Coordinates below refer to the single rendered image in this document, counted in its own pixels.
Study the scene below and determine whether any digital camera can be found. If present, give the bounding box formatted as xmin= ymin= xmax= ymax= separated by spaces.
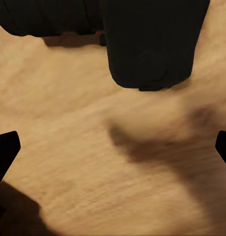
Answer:
xmin=0 ymin=0 xmax=211 ymax=91

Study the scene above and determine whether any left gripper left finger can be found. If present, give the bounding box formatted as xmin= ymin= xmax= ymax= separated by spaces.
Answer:
xmin=0 ymin=131 xmax=21 ymax=182

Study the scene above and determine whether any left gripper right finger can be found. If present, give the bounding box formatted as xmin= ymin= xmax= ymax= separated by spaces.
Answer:
xmin=215 ymin=131 xmax=226 ymax=162

